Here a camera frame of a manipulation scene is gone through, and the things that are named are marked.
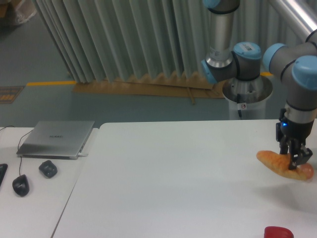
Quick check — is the cardboard box in corner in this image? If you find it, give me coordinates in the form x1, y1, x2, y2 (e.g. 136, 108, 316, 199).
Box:
0, 0, 37, 27

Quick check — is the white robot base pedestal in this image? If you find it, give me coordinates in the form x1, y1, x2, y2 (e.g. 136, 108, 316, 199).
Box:
222, 75, 273, 120

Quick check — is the silver closed laptop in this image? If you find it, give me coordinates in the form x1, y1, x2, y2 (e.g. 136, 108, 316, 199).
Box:
16, 120, 95, 159

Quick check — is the black earbuds case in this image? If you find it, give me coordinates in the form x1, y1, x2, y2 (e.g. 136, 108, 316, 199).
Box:
39, 160, 58, 179

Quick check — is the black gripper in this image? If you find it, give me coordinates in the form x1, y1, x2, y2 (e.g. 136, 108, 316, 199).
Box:
276, 108, 314, 170

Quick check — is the black mouse cable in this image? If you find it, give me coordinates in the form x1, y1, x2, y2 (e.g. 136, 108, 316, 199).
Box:
0, 126, 34, 177

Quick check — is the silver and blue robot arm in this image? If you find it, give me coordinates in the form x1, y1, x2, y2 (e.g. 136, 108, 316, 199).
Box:
201, 0, 317, 170

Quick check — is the orange bread loaf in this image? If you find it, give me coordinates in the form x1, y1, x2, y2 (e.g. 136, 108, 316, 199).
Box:
256, 151, 309, 180

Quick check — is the brown cardboard sheet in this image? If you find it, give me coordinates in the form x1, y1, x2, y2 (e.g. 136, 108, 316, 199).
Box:
72, 72, 225, 104

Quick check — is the pink round ball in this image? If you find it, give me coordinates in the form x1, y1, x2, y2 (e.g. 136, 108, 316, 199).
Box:
300, 163, 314, 180

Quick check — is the red bowl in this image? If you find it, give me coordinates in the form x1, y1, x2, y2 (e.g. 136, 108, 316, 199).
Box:
264, 226, 294, 238

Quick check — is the black keyboard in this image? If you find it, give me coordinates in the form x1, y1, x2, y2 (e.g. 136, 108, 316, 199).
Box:
0, 164, 8, 186

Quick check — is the grey-green pleated curtain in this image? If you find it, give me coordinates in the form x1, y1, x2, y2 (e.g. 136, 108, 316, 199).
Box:
34, 0, 248, 84

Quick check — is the yellow floor tape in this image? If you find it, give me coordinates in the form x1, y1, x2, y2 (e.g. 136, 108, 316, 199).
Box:
26, 81, 76, 86

